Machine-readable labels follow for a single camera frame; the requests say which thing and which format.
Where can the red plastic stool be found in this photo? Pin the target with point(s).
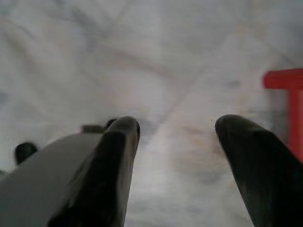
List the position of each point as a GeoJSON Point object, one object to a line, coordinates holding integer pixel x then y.
{"type": "Point", "coordinates": [296, 106]}

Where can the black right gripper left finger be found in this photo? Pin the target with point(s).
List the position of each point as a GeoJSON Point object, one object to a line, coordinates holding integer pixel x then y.
{"type": "Point", "coordinates": [106, 179]}

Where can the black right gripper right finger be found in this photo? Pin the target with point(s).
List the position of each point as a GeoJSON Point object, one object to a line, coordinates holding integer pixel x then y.
{"type": "Point", "coordinates": [265, 179]}

